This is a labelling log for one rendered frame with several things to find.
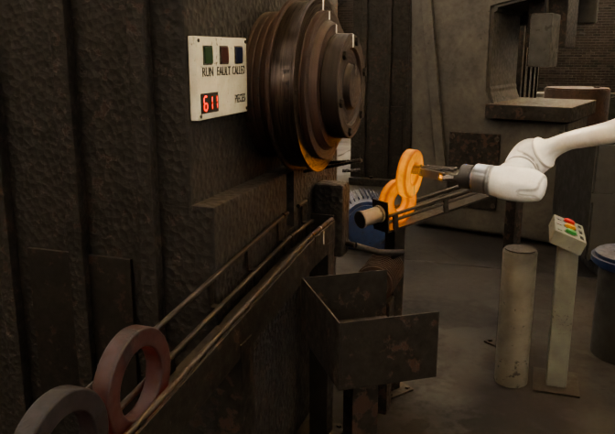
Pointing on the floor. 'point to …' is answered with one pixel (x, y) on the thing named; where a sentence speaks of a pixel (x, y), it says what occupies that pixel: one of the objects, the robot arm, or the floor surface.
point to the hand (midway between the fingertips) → (411, 168)
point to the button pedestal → (561, 314)
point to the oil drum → (584, 99)
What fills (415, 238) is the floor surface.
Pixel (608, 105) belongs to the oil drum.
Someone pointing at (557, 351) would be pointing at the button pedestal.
